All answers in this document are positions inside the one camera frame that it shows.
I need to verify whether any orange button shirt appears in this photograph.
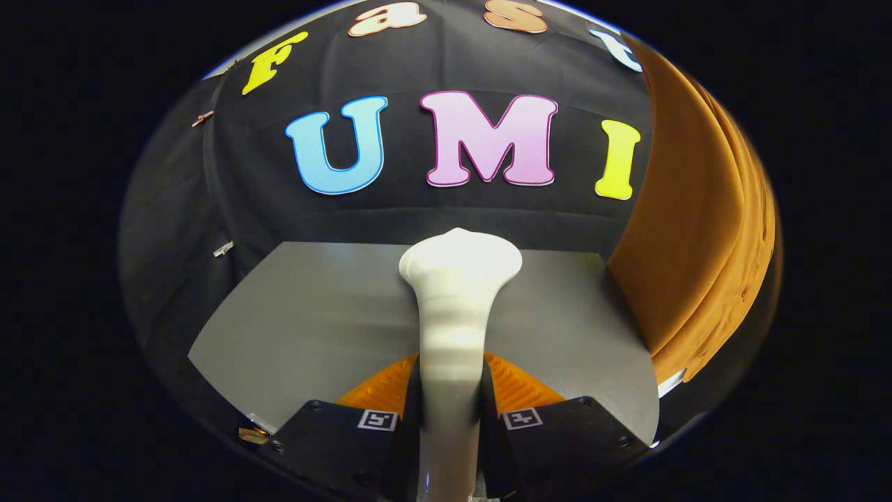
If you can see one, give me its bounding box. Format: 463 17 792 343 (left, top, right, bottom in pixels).
608 31 783 384

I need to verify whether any white garment steamer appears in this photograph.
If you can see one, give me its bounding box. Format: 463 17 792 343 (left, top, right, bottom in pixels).
399 227 523 502

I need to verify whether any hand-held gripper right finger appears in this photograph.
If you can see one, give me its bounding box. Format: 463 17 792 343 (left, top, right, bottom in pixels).
479 352 652 499

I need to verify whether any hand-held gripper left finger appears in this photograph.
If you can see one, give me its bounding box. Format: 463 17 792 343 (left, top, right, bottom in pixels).
268 353 422 502

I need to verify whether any grey drawer cabinet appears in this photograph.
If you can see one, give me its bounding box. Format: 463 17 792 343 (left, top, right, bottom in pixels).
188 241 661 447

